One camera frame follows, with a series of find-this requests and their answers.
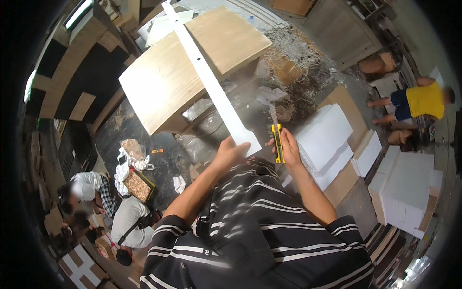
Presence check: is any grey wooden cabinet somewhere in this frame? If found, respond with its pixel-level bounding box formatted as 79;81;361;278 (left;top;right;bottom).
302;0;384;72

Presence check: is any stack of small white panels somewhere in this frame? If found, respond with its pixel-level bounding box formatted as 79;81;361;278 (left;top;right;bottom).
350;130;383;178

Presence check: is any person's right hand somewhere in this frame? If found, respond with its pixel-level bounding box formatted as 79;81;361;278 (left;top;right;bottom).
267;128;304;171

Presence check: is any pile of white boxes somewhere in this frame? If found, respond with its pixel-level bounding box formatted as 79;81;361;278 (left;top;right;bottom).
368;145;444;240

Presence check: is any clear bag of sawdust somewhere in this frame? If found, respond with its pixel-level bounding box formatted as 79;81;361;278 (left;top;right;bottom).
120;139;147;162

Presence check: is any person's left hand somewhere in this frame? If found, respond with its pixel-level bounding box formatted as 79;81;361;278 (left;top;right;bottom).
212;136;255;171

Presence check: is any long white panel strip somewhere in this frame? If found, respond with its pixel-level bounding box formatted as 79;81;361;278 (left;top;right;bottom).
161;0;263;157

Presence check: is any heap of white shavings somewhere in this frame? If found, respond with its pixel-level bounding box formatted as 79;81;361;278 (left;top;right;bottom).
259;26;348;111

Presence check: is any box of wood chips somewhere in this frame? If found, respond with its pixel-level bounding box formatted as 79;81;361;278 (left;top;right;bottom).
123;170;157;204

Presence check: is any brown cardboard sheet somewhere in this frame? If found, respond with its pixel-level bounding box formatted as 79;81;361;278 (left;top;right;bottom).
317;85;369;209

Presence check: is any yellow utility knife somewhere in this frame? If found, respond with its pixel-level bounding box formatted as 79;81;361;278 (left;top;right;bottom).
269;103;286;164

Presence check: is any person's body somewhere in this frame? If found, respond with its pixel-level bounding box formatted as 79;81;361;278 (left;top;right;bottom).
140;157;376;289

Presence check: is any stack of large white panels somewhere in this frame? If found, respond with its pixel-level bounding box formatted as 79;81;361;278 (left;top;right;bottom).
294;103;354;192

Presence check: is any light wooden table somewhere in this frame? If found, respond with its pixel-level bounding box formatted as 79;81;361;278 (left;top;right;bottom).
118;6;272;137

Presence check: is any brown and white panel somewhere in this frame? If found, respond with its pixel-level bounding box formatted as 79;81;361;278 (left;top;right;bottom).
58;244;109;289

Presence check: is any white crumpled rag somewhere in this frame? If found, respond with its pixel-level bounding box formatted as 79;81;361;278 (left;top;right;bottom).
256;86;291;106

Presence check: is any white plastic bag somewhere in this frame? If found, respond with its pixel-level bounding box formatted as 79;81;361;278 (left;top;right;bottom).
114;147;154;197

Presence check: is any brown sack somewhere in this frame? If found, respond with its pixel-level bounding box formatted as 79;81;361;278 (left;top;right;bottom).
387;129;413;146
358;52;396;75

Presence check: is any brown and black wall cabinet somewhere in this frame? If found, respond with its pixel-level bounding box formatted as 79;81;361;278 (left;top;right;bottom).
23;0;138;124

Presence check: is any stack of dark boards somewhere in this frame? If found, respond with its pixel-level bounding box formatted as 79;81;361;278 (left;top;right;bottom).
364;223;420;287

